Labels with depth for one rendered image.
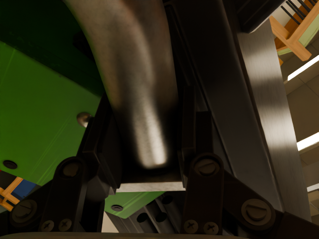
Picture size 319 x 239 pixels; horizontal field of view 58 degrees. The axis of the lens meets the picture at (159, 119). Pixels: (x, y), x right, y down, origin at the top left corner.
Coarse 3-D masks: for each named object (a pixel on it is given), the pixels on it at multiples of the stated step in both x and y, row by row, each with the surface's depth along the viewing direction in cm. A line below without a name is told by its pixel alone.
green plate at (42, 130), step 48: (0, 0) 17; (48, 0) 19; (0, 48) 14; (48, 48) 17; (0, 96) 16; (48, 96) 16; (96, 96) 15; (0, 144) 19; (48, 144) 19; (144, 192) 22
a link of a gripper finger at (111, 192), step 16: (96, 112) 13; (112, 112) 13; (96, 128) 12; (112, 128) 13; (80, 144) 13; (96, 144) 11; (112, 144) 13; (96, 160) 12; (112, 160) 13; (96, 176) 11; (112, 176) 13; (48, 192) 11; (96, 192) 12; (112, 192) 13; (16, 208) 11; (32, 208) 11; (16, 224) 10; (32, 224) 10
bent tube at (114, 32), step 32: (64, 0) 9; (96, 0) 8; (128, 0) 9; (160, 0) 10; (96, 32) 9; (128, 32) 9; (160, 32) 10; (96, 64) 11; (128, 64) 10; (160, 64) 10; (128, 96) 11; (160, 96) 11; (128, 128) 12; (160, 128) 12; (128, 160) 15; (160, 160) 13
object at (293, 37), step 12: (288, 0) 251; (300, 0) 252; (312, 0) 290; (288, 12) 251; (300, 12) 253; (312, 12) 255; (276, 24) 253; (288, 24) 302; (300, 24) 253; (312, 24) 267; (276, 36) 261; (288, 36) 256; (300, 36) 259; (312, 36) 267; (276, 48) 282; (288, 48) 286; (300, 48) 258
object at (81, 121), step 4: (76, 116) 17; (80, 116) 16; (84, 116) 16; (88, 116) 16; (92, 116) 16; (80, 120) 16; (84, 120) 16; (88, 120) 16; (80, 124) 17; (84, 124) 16
